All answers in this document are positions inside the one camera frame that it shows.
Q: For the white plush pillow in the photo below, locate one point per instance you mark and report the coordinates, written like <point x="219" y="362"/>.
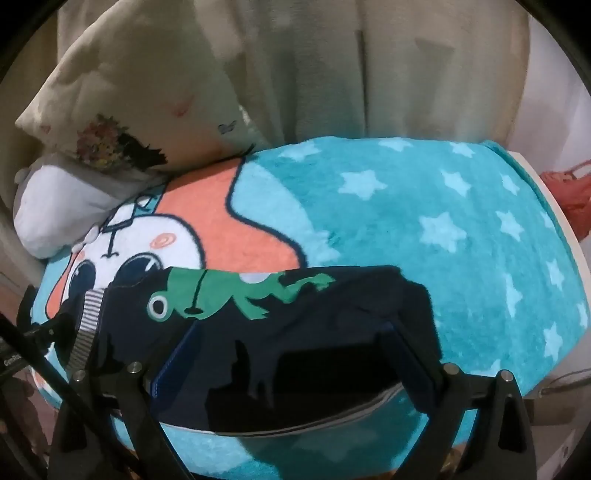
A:
<point x="58" y="200"/>

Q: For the cream floral pillow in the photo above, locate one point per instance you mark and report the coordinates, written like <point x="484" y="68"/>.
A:
<point x="140" y="89"/>

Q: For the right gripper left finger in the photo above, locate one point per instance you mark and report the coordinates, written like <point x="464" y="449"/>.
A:
<point x="105" y="427"/>

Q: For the teal cartoon fleece blanket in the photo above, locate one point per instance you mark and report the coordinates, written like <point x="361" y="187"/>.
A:
<point x="471" y="222"/>

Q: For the navy frog print pants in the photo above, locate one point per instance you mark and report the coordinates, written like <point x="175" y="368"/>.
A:
<point x="250" y="353"/>

